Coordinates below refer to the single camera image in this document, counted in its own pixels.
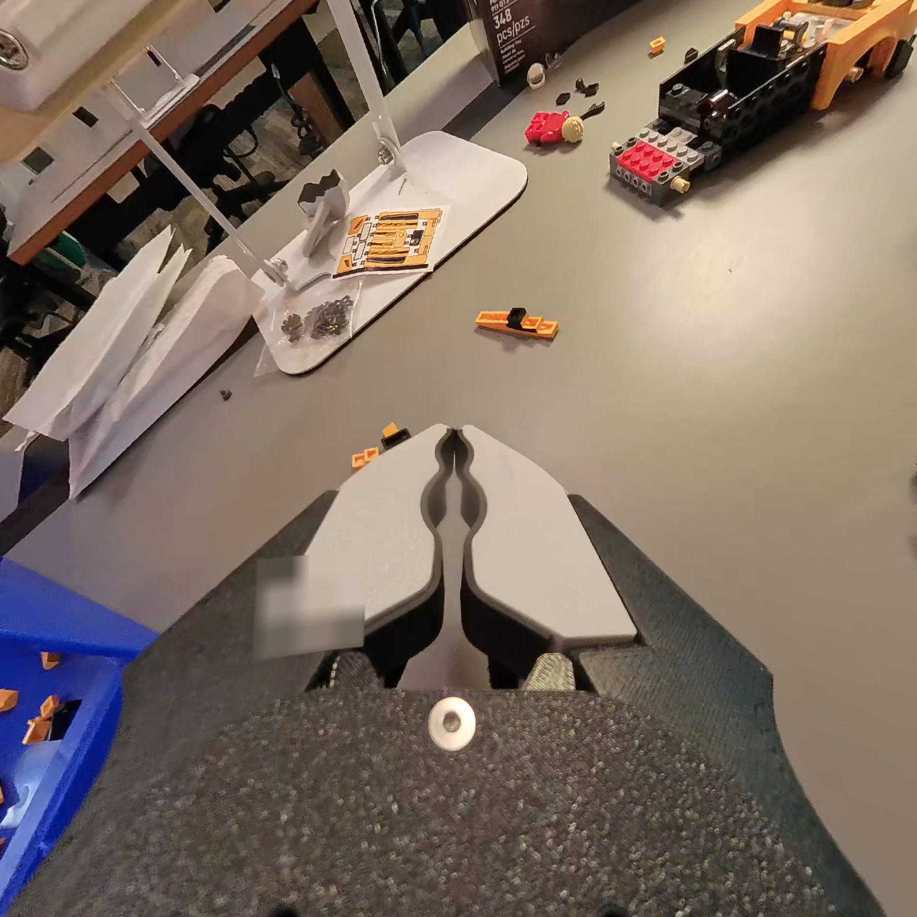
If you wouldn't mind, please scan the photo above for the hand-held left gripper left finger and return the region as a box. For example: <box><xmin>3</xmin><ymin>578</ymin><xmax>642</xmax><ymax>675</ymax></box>
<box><xmin>304</xmin><ymin>423</ymin><xmax>459</xmax><ymax>685</ymax></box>

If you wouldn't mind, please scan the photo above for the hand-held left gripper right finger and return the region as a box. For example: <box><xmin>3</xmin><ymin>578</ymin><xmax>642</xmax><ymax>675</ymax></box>
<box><xmin>457</xmin><ymin>423</ymin><xmax>639</xmax><ymax>689</ymax></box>

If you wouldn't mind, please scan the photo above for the orange lego wedge black clip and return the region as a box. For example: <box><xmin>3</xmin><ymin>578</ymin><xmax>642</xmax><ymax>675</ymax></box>
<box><xmin>474</xmin><ymin>306</ymin><xmax>560</xmax><ymax>342</ymax></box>

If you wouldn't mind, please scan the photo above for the pile of small lego pieces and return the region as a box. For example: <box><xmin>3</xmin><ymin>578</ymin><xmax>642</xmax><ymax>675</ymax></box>
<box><xmin>350</xmin><ymin>422</ymin><xmax>411</xmax><ymax>469</ymax></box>

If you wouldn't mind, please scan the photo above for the orange lego bricks heap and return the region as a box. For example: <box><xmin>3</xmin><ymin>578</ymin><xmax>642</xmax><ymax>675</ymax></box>
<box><xmin>0</xmin><ymin>648</ymin><xmax>81</xmax><ymax>855</ymax></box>

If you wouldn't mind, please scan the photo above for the red lego minifigure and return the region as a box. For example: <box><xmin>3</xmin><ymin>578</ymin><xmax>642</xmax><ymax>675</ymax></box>
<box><xmin>523</xmin><ymin>108</ymin><xmax>589</xmax><ymax>149</ymax></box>

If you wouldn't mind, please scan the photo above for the black lego set box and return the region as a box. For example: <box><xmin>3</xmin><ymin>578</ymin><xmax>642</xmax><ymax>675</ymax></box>
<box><xmin>465</xmin><ymin>0</ymin><xmax>647</xmax><ymax>89</ymax></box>

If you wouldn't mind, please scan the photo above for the black orange lego car chassis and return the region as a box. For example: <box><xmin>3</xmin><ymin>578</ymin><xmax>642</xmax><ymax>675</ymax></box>
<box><xmin>608</xmin><ymin>0</ymin><xmax>917</xmax><ymax>210</ymax></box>

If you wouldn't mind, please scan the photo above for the clear bag of screws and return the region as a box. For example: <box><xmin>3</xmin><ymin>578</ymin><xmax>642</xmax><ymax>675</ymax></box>
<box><xmin>254</xmin><ymin>293</ymin><xmax>357</xmax><ymax>374</ymax></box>

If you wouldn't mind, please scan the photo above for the white paper bag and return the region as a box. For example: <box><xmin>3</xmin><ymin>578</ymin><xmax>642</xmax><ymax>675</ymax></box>
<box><xmin>3</xmin><ymin>225</ymin><xmax>195</xmax><ymax>439</ymax></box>
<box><xmin>67</xmin><ymin>257</ymin><xmax>263</xmax><ymax>500</ymax></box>

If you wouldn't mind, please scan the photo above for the orange black sticker sheet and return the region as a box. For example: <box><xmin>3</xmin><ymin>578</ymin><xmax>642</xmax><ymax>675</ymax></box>
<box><xmin>331</xmin><ymin>207</ymin><xmax>449</xmax><ymax>277</ymax></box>

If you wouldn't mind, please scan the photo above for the blue plastic bin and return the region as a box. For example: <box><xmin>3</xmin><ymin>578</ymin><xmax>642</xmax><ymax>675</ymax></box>
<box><xmin>0</xmin><ymin>557</ymin><xmax>160</xmax><ymax>891</ymax></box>

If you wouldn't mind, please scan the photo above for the black office chair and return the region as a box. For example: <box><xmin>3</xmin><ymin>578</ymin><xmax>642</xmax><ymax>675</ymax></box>
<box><xmin>201</xmin><ymin>61</ymin><xmax>328</xmax><ymax>189</ymax></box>

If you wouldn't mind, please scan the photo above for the wooden side table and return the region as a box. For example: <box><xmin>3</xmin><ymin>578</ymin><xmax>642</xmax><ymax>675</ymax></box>
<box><xmin>0</xmin><ymin>0</ymin><xmax>320</xmax><ymax>267</ymax></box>

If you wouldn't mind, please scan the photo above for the white box device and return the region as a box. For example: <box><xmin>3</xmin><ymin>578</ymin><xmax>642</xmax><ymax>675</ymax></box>
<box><xmin>0</xmin><ymin>0</ymin><xmax>256</xmax><ymax>113</ymax></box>

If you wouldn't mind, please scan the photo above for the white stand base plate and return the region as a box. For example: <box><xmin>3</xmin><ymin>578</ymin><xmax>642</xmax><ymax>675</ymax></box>
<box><xmin>254</xmin><ymin>130</ymin><xmax>530</xmax><ymax>376</ymax></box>

